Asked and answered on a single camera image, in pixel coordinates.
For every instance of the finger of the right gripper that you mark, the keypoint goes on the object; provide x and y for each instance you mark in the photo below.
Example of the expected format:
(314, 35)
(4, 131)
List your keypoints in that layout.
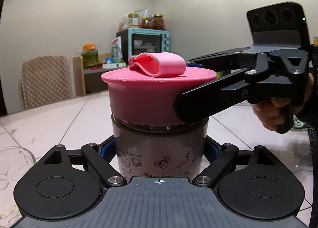
(220, 61)
(215, 96)

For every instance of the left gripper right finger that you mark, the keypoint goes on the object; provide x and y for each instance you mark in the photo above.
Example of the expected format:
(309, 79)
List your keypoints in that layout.
(251, 183)

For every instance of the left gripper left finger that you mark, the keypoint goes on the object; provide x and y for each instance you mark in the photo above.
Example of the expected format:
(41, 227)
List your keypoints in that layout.
(67, 183)

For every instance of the pink patterned thermos jar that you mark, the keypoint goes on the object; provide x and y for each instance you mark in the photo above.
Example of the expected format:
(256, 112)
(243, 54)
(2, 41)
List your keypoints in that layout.
(159, 151)

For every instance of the pink jar lid with strap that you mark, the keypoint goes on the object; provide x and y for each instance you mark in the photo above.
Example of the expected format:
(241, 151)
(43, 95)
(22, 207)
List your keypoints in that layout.
(144, 92)

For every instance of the person right hand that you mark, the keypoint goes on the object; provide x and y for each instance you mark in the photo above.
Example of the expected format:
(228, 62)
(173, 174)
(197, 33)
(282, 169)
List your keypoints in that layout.
(270, 114)

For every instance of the clear glass cup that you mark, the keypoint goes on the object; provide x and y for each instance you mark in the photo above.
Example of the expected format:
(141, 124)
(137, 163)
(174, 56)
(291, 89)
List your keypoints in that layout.
(15, 162)

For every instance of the red preserve jar right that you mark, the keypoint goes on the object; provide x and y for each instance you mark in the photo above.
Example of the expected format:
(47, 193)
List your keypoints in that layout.
(158, 22)

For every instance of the red preserve jar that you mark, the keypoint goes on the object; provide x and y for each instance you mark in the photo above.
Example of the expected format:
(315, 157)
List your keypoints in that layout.
(158, 22)
(146, 23)

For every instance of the green cloth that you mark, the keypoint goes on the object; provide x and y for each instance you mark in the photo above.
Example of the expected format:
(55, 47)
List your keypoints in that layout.
(299, 125)

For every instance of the red preserve jar middle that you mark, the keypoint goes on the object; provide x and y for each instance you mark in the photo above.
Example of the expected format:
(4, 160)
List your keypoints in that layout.
(146, 23)

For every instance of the teal toaster oven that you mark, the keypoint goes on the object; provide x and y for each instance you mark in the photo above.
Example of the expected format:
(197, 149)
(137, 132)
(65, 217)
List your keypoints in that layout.
(137, 40)

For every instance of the light jar yellow lid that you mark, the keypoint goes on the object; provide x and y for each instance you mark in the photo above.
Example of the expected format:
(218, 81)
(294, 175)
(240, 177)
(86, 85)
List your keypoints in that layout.
(133, 20)

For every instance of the wooden side shelf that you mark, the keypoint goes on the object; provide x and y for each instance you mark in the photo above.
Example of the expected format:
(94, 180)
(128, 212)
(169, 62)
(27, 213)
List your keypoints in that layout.
(86, 81)

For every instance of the quilted beige chair back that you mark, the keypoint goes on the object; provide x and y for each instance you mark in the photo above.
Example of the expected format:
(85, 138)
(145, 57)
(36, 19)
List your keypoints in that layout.
(45, 80)

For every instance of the green pickle jar orange lid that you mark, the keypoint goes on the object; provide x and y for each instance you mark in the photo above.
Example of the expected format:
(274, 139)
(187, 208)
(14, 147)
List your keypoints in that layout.
(89, 55)

